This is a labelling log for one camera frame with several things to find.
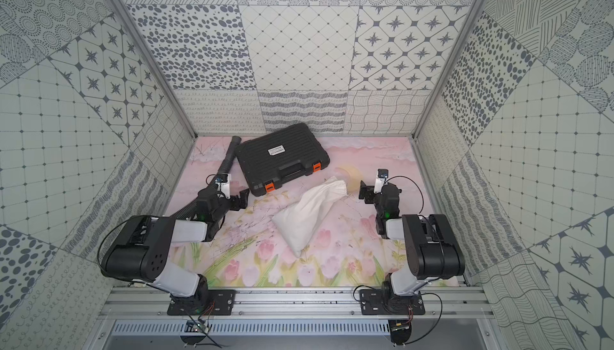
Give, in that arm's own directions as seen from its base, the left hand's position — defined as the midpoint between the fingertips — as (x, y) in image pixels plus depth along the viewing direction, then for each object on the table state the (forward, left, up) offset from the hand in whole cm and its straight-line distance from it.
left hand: (234, 185), depth 94 cm
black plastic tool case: (+18, -22, 0) cm, 29 cm away
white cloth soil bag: (-16, -27, +2) cm, 32 cm away
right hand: (+3, -57, -1) cm, 57 cm away
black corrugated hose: (-9, +16, -4) cm, 19 cm away
